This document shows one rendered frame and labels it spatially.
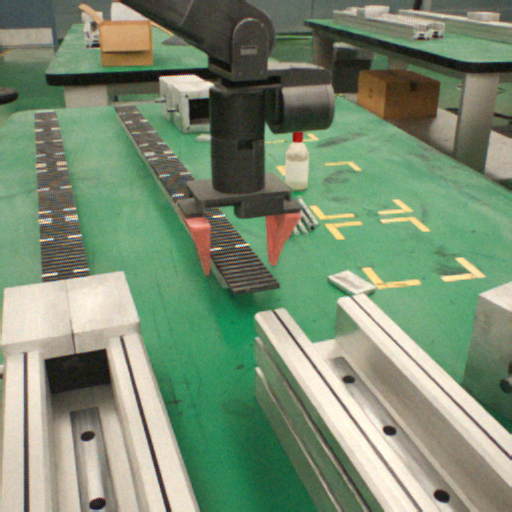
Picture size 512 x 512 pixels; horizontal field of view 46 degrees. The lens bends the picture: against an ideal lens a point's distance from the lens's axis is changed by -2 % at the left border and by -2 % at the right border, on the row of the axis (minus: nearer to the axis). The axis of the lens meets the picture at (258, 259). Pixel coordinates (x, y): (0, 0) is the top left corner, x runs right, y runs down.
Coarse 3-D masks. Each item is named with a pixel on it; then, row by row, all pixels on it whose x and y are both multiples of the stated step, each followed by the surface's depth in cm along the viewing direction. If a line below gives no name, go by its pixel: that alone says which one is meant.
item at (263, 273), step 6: (258, 270) 67; (264, 270) 67; (228, 276) 65; (234, 276) 66; (240, 276) 66; (246, 276) 66; (252, 276) 65; (258, 276) 65; (264, 276) 66; (270, 276) 66; (228, 282) 64; (234, 282) 65
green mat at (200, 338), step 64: (64, 128) 142; (384, 128) 141; (0, 192) 101; (128, 192) 100; (320, 192) 100; (384, 192) 100; (448, 192) 100; (0, 256) 78; (128, 256) 78; (192, 256) 78; (320, 256) 78; (384, 256) 78; (448, 256) 78; (0, 320) 64; (192, 320) 64; (320, 320) 64; (448, 320) 64; (0, 384) 54; (192, 384) 54; (192, 448) 47; (256, 448) 47
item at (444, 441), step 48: (288, 336) 45; (336, 336) 52; (384, 336) 45; (288, 384) 44; (336, 384) 40; (384, 384) 45; (432, 384) 40; (288, 432) 45; (336, 432) 36; (384, 432) 40; (432, 432) 39; (480, 432) 36; (336, 480) 37; (384, 480) 32; (432, 480) 36; (480, 480) 35
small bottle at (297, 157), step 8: (296, 136) 97; (296, 144) 98; (288, 152) 98; (296, 152) 98; (304, 152) 98; (288, 160) 99; (296, 160) 98; (304, 160) 98; (288, 168) 99; (296, 168) 99; (304, 168) 99; (288, 176) 100; (296, 176) 99; (304, 176) 100; (288, 184) 100; (296, 184) 100; (304, 184) 100
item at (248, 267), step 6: (240, 264) 68; (246, 264) 68; (252, 264) 68; (258, 264) 68; (222, 270) 67; (228, 270) 67; (234, 270) 67; (240, 270) 67; (246, 270) 67; (252, 270) 67; (222, 276) 66
